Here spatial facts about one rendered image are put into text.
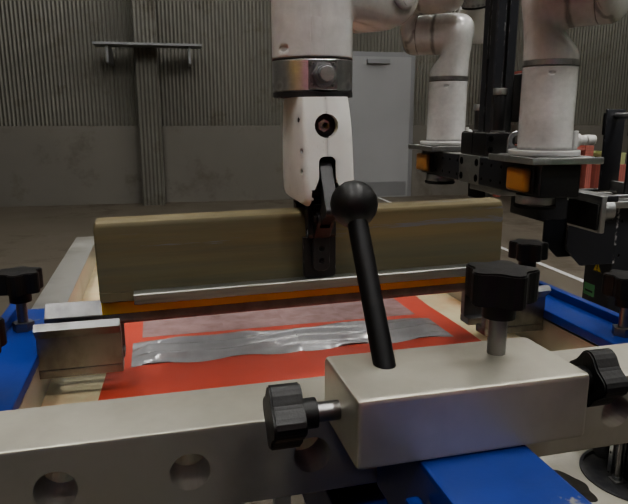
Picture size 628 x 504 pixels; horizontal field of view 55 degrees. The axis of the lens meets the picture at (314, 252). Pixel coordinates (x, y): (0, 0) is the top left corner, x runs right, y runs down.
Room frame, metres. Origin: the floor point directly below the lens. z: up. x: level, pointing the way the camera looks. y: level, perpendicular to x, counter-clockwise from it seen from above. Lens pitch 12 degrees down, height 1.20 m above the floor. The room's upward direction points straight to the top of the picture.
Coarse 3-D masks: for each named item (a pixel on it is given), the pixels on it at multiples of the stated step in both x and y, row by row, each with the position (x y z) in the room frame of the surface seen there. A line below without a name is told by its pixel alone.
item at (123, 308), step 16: (336, 288) 0.59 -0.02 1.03; (352, 288) 0.60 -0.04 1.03; (384, 288) 0.61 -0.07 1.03; (112, 304) 0.54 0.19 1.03; (128, 304) 0.54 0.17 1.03; (144, 304) 0.55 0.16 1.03; (160, 304) 0.55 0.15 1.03; (176, 304) 0.55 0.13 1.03; (192, 304) 0.56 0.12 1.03; (208, 304) 0.56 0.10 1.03
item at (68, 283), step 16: (80, 240) 1.06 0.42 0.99; (64, 256) 0.93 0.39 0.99; (80, 256) 0.93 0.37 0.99; (64, 272) 0.83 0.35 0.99; (80, 272) 0.83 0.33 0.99; (48, 288) 0.75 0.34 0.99; (64, 288) 0.75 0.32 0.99; (80, 288) 0.81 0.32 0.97; (544, 320) 0.63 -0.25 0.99; (528, 336) 0.65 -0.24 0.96; (544, 336) 0.62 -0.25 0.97; (560, 336) 0.60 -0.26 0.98; (576, 336) 0.58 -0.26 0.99; (32, 384) 0.47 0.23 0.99; (48, 384) 0.53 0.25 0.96; (32, 400) 0.46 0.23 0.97
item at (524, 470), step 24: (456, 456) 0.27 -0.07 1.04; (480, 456) 0.27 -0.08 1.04; (504, 456) 0.27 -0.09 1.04; (528, 456) 0.27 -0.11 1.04; (384, 480) 0.31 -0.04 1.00; (408, 480) 0.28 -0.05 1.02; (432, 480) 0.25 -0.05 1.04; (456, 480) 0.25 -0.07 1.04; (480, 480) 0.25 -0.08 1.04; (504, 480) 0.25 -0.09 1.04; (528, 480) 0.25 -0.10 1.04; (552, 480) 0.25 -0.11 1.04
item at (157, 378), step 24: (240, 312) 0.76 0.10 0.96; (264, 312) 0.76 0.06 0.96; (144, 336) 0.67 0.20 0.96; (168, 336) 0.67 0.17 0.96; (216, 360) 0.60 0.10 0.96; (240, 360) 0.60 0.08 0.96; (264, 360) 0.60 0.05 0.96; (288, 360) 0.60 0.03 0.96; (120, 384) 0.54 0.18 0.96; (144, 384) 0.54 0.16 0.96; (168, 384) 0.54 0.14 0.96; (192, 384) 0.54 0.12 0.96; (216, 384) 0.54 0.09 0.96; (240, 384) 0.54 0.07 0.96
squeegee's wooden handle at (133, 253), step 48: (96, 240) 0.53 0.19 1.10; (144, 240) 0.54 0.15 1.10; (192, 240) 0.55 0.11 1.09; (240, 240) 0.56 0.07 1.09; (288, 240) 0.57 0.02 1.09; (336, 240) 0.58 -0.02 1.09; (384, 240) 0.60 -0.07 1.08; (432, 240) 0.61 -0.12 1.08; (480, 240) 0.62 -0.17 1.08; (144, 288) 0.54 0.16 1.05
